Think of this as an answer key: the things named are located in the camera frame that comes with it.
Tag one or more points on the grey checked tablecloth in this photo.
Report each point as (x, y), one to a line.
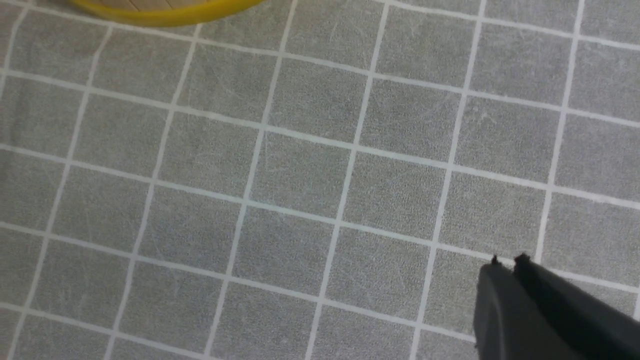
(308, 179)

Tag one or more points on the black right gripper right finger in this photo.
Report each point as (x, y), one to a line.
(589, 326)

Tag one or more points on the bamboo steamer tray yellow rim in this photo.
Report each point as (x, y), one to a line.
(163, 13)

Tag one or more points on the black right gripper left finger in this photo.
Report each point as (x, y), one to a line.
(507, 324)

